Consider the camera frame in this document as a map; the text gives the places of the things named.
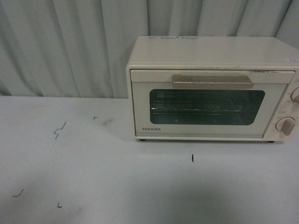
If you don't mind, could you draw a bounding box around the glass oven door with handle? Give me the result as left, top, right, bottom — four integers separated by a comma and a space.
129, 69, 295, 139

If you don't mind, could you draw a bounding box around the white Toshiba toaster oven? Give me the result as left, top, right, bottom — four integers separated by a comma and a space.
126, 36, 299, 142

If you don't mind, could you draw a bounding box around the beige lower oven knob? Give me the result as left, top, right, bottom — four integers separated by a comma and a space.
275, 117, 296, 136

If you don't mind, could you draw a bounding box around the beige oven knob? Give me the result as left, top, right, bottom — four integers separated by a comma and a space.
291, 87, 299, 104
275, 117, 296, 136

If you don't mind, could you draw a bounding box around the beige upper oven knob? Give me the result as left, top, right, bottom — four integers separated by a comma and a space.
291, 87, 299, 104

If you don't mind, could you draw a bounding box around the white pleated curtain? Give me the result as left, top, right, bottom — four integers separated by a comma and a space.
0, 0, 299, 98

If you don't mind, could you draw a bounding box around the metal oven wire rack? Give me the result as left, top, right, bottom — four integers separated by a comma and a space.
149, 89, 242, 113

